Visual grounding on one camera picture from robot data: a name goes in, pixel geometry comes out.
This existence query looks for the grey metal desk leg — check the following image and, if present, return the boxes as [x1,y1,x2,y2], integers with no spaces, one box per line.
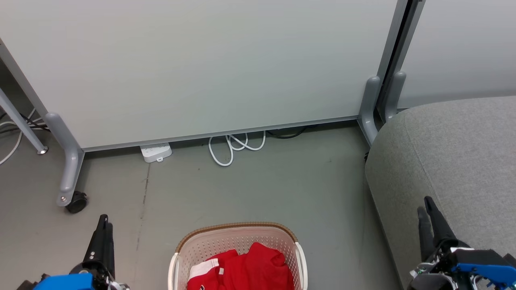
[0,87,49,156]

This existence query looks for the red and white garment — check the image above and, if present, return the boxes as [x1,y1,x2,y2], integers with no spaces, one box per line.
[186,242,295,290]

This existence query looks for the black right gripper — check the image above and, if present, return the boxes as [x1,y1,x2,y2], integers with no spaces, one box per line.
[407,196,516,290]

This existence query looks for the grey fabric sofa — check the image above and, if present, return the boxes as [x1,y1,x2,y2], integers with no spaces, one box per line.
[364,96,516,290]

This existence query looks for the black looped cable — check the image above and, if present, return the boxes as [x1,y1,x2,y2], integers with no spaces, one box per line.
[266,125,320,140]

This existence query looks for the black caster wheel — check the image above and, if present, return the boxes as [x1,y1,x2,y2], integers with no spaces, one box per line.
[66,192,88,214]

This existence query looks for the white perforated laundry basket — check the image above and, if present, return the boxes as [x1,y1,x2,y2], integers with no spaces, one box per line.
[168,222,308,290]

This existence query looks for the white power strip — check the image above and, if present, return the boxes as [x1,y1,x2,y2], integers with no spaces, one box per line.
[139,143,173,164]

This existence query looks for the white partition panel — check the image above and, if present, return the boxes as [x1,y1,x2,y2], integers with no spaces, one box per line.
[0,0,400,152]
[397,0,516,110]

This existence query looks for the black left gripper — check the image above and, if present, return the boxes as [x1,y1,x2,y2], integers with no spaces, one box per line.
[69,214,130,290]

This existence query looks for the black floor cable bundle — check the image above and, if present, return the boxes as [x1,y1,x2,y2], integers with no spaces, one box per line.
[0,112,50,133]

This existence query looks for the grey partition foot with caster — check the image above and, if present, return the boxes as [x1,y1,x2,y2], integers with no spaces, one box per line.
[44,112,85,207]

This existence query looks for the white floor cable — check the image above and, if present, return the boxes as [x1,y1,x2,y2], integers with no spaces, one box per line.
[0,108,50,166]

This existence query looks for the white coiled cable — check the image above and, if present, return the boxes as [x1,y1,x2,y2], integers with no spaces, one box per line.
[208,130,267,167]

